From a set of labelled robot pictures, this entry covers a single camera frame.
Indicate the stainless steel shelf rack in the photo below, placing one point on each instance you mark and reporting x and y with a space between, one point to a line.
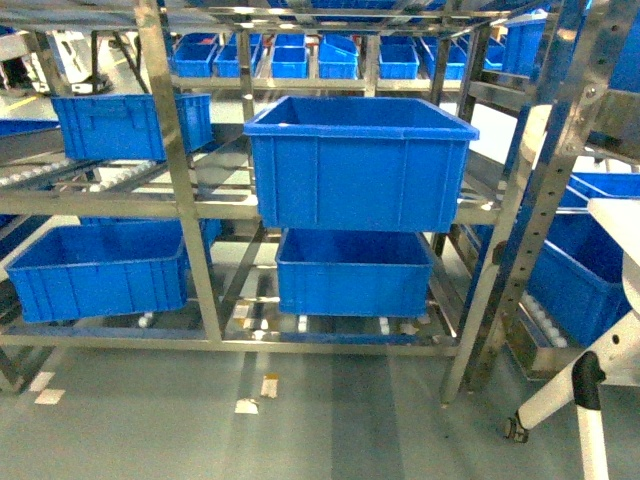
246 56

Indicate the blue crate lower middle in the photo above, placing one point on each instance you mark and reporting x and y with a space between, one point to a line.
353 273

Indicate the blue crate lower left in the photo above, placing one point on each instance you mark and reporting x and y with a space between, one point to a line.
92 270

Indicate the blue crate lower right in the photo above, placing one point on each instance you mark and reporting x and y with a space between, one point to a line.
578 275

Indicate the white table leg with caster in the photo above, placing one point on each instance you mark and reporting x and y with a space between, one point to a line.
580 380

